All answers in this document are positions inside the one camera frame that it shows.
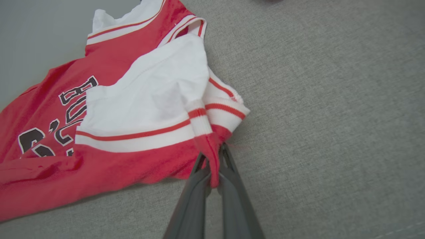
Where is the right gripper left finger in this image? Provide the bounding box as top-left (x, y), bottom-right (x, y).
top-left (163, 153), bottom-right (212, 239)

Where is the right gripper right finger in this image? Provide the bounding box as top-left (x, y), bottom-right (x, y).
top-left (217, 143), bottom-right (266, 239)

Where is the red basketball jersey number 23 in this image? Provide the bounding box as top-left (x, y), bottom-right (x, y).
top-left (0, 0), bottom-right (251, 222)

